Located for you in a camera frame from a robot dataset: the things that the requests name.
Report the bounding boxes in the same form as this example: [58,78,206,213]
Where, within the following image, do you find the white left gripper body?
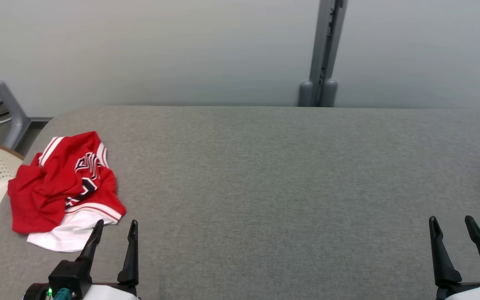
[81,283,140,300]

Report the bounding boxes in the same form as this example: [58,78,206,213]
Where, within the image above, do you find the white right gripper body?
[435,282,480,300]

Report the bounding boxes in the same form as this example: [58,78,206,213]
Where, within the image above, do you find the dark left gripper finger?
[117,220,139,286]
[76,220,105,268]

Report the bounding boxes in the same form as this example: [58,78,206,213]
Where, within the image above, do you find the red basketball jersey white sleeves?
[7,131,127,253]

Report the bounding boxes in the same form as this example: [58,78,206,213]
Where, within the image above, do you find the grey metal frame leg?
[0,46,53,150]

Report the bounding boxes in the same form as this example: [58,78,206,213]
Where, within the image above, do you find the grey wall partition post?
[298,0,348,108]

